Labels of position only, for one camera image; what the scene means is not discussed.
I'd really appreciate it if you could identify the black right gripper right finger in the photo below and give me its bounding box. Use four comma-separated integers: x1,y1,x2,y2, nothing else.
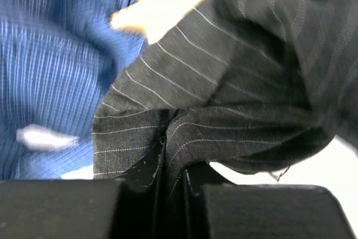
183,163,355,239

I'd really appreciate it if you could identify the blue checked shirt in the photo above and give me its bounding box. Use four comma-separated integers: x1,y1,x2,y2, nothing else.
1,0,145,180

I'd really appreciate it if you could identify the dark pinstriped shirt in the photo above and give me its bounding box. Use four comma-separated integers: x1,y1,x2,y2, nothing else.
92,0,357,238

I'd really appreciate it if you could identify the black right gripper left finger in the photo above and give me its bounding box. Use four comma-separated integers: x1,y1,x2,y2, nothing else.
0,147,168,239

